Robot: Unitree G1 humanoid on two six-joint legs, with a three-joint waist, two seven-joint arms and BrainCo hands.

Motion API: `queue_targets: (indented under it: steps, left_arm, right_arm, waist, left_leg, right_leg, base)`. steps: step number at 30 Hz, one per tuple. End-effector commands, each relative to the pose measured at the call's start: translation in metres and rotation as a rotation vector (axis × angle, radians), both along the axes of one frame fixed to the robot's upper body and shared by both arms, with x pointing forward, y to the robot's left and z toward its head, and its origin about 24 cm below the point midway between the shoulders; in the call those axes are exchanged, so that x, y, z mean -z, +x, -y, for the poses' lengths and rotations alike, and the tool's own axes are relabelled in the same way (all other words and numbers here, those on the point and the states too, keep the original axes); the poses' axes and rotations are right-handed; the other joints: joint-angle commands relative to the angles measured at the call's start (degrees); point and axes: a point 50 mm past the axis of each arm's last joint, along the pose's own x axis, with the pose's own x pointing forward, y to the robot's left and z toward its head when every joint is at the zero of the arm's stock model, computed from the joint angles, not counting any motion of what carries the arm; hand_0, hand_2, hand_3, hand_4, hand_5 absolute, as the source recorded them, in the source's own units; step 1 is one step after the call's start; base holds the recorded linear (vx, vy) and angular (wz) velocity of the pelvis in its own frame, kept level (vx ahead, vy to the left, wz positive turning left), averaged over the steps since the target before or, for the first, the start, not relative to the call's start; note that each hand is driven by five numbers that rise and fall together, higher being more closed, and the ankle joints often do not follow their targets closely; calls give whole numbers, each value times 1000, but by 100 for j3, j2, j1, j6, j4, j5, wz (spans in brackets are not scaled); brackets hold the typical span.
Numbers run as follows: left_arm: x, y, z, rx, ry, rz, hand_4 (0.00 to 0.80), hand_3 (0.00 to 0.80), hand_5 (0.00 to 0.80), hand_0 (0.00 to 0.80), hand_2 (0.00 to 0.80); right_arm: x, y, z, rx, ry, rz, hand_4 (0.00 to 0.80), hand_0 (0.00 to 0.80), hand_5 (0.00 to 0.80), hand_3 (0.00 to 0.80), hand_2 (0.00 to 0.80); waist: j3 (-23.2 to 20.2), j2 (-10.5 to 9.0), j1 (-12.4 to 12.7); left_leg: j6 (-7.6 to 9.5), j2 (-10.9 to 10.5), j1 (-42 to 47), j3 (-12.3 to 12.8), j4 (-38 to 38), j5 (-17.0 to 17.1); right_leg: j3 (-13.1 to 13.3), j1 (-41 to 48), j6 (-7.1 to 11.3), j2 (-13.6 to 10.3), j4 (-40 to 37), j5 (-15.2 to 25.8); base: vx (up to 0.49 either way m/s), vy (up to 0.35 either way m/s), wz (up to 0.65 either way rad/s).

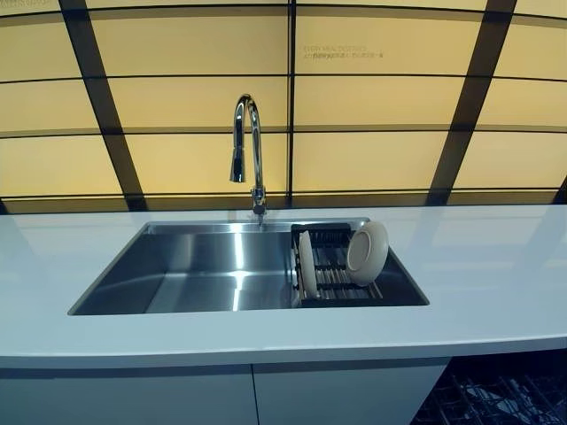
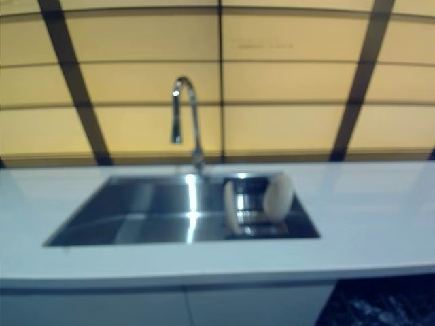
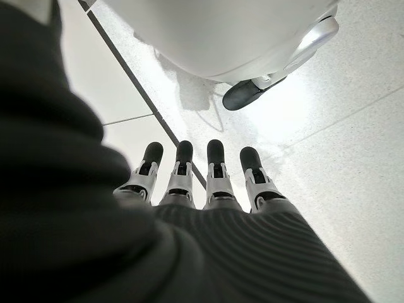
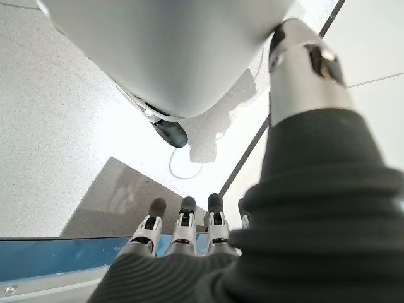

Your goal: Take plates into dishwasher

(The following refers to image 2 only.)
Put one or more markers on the cream ceramic plate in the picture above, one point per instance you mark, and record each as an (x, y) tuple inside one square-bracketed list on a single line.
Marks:
[(231, 207), (278, 198)]

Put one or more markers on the black dish drying rack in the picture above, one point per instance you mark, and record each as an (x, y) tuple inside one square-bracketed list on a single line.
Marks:
[(302, 220)]

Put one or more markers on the stainless steel sink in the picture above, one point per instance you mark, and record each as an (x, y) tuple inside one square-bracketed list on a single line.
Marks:
[(136, 210)]

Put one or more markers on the white cabinet door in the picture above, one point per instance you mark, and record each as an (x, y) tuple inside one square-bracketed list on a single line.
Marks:
[(91, 307), (255, 305)]

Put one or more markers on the chrome gooseneck faucet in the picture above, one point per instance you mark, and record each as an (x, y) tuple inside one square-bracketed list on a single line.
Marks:
[(196, 115)]

